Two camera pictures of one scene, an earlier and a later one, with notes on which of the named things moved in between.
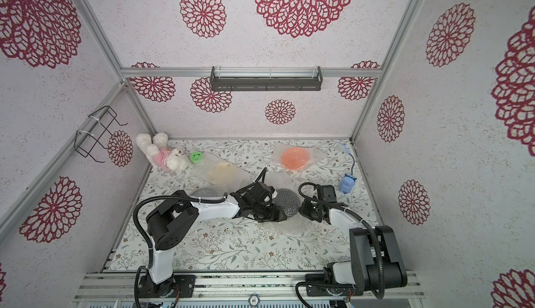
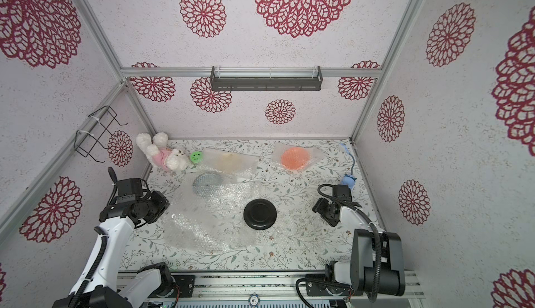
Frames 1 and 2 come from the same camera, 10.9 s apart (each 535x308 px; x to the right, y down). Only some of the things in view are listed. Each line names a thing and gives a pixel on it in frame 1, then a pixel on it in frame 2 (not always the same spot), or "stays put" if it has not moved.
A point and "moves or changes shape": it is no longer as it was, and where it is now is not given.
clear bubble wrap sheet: [288, 185] → [203, 210]
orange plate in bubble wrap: [294, 158] stays put
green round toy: [196, 157] stays put
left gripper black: [272, 217] → [164, 204]
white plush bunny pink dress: [158, 152] stays put
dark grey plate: [288, 200] moves or changes shape
